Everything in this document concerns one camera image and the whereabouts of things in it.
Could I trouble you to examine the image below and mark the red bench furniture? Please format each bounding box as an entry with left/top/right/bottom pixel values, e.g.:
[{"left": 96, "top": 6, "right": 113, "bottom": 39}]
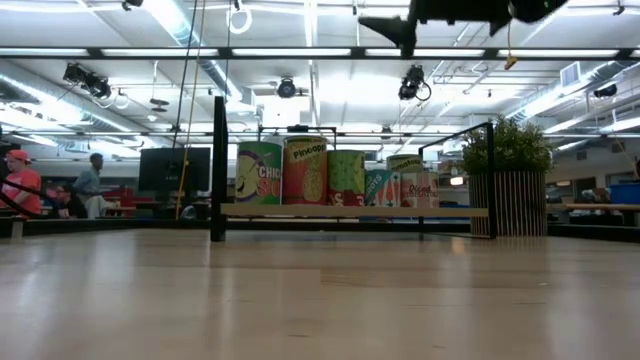
[{"left": 101, "top": 186, "right": 157, "bottom": 212}]

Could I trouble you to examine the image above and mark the black table edge frame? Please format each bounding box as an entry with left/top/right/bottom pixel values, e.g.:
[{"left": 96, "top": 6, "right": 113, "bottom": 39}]
[{"left": 0, "top": 217, "right": 640, "bottom": 241}]

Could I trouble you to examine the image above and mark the black hanging cable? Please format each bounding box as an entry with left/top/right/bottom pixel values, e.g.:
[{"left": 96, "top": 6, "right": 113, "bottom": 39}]
[{"left": 171, "top": 0, "right": 201, "bottom": 151}]

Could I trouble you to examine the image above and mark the green chicken soup can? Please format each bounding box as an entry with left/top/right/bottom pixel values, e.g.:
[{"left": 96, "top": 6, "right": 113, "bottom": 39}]
[{"left": 234, "top": 140, "right": 284, "bottom": 206}]

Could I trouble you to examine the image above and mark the person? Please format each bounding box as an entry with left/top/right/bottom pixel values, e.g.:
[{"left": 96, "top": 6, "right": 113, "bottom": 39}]
[
  {"left": 73, "top": 152, "right": 109, "bottom": 220},
  {"left": 53, "top": 183, "right": 89, "bottom": 220},
  {"left": 0, "top": 148, "right": 43, "bottom": 217}
]

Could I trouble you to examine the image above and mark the orange red pineapple can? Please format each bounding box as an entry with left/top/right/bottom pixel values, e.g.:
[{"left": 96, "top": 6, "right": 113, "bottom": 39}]
[{"left": 281, "top": 134, "right": 329, "bottom": 206}]

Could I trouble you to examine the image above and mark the green bushy plant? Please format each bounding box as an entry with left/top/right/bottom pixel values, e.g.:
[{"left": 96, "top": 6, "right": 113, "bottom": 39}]
[{"left": 458, "top": 114, "right": 555, "bottom": 175}]

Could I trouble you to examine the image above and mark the black curved cable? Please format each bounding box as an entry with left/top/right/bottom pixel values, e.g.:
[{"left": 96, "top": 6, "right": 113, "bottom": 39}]
[{"left": 0, "top": 178, "right": 56, "bottom": 220}]

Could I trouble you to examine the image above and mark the teal pink carrots can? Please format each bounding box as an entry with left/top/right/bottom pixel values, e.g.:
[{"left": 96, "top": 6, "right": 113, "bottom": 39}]
[{"left": 364, "top": 168, "right": 402, "bottom": 208}]

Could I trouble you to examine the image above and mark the black monitor screen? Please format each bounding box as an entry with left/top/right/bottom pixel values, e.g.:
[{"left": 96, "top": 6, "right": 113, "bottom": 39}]
[{"left": 138, "top": 146, "right": 212, "bottom": 193}]

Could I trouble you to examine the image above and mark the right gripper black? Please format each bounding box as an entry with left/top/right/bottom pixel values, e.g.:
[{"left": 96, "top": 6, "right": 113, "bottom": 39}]
[{"left": 357, "top": 0, "right": 514, "bottom": 60}]

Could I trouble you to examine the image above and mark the white looped cable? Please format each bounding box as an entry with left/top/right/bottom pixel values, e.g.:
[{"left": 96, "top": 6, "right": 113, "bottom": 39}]
[{"left": 226, "top": 3, "right": 254, "bottom": 36}]

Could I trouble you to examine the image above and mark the blue plastic bin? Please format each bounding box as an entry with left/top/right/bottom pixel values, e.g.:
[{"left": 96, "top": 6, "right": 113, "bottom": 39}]
[{"left": 608, "top": 181, "right": 640, "bottom": 206}]

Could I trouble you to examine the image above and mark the black framed wooden shelf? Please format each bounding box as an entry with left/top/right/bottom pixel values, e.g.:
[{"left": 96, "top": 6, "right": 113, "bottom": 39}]
[{"left": 209, "top": 95, "right": 499, "bottom": 244}]

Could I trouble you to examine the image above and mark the green cream tomatoes can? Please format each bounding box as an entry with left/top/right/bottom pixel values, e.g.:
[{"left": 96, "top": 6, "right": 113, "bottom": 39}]
[{"left": 385, "top": 153, "right": 425, "bottom": 175}]

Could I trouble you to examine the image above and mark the black overhead frame bar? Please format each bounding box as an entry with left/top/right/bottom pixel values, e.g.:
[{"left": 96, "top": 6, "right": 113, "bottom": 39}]
[{"left": 0, "top": 45, "right": 640, "bottom": 62}]

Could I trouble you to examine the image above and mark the yellow hanging cable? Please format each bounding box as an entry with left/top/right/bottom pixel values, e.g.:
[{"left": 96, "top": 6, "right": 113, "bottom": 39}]
[{"left": 174, "top": 0, "right": 208, "bottom": 221}]

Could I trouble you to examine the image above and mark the yellow hanging cord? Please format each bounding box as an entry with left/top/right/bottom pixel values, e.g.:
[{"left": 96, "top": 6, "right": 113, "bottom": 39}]
[{"left": 503, "top": 22, "right": 519, "bottom": 71}]

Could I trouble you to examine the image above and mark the green and red food can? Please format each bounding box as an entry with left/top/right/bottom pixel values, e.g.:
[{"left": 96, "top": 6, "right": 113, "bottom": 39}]
[{"left": 326, "top": 149, "right": 367, "bottom": 208}]

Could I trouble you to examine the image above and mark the wooden background table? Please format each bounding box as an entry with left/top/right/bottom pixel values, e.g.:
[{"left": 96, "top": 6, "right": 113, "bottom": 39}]
[{"left": 547, "top": 201, "right": 640, "bottom": 214}]

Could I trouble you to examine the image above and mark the diced tomatoes can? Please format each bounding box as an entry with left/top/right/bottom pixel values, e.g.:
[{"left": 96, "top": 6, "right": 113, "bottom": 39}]
[{"left": 399, "top": 171, "right": 441, "bottom": 209}]

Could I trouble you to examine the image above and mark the slatted wooden planter box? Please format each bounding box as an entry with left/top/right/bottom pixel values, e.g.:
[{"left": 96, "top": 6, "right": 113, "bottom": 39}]
[{"left": 468, "top": 171, "right": 549, "bottom": 238}]

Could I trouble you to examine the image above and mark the white ceiling vent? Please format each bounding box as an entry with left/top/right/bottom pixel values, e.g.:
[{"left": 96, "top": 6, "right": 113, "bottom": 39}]
[{"left": 559, "top": 61, "right": 583, "bottom": 89}]

